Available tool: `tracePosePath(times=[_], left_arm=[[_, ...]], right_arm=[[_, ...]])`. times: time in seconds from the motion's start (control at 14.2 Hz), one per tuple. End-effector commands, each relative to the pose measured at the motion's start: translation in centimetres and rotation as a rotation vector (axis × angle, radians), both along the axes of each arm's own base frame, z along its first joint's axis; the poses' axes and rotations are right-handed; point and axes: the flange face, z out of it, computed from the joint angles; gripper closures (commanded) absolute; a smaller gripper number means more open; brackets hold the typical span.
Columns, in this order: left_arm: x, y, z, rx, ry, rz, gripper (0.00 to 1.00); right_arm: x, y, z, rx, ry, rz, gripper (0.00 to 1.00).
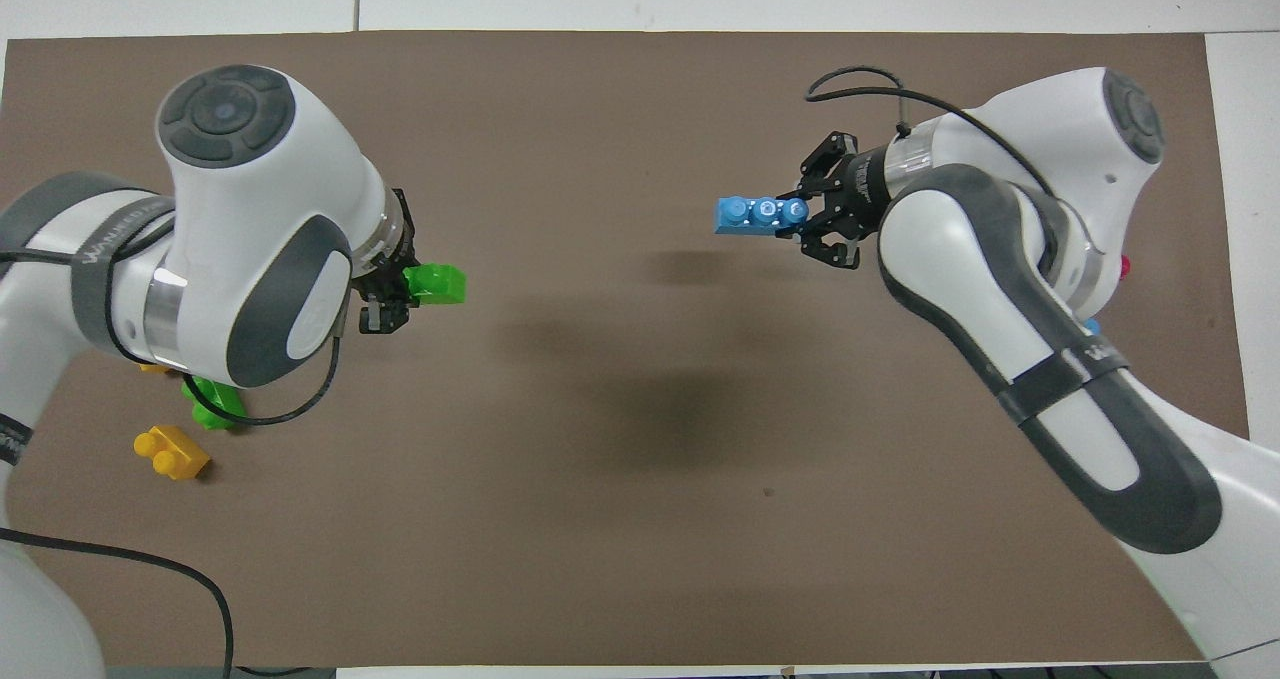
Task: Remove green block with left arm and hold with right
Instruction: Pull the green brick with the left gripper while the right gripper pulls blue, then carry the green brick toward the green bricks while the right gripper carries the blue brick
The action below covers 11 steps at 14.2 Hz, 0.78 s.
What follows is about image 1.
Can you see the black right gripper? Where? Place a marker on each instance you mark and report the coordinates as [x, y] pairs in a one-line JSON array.
[[865, 194]]

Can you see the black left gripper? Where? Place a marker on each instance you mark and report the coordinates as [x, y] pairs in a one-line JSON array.
[[385, 279]]

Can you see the green two-stud toy block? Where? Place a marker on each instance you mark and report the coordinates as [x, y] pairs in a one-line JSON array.
[[215, 404], [437, 285]]

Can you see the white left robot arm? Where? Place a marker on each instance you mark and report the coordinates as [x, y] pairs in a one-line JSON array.
[[240, 219]]

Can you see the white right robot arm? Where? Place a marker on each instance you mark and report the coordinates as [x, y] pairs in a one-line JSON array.
[[1000, 259]]

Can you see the yellow two-stud toy block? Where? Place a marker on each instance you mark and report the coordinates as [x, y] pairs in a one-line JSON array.
[[155, 368], [172, 454]]

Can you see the red one-stud toy block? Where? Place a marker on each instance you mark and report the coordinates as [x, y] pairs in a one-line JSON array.
[[1127, 267]]

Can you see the brown table mat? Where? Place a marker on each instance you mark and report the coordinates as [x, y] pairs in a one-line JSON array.
[[640, 459]]

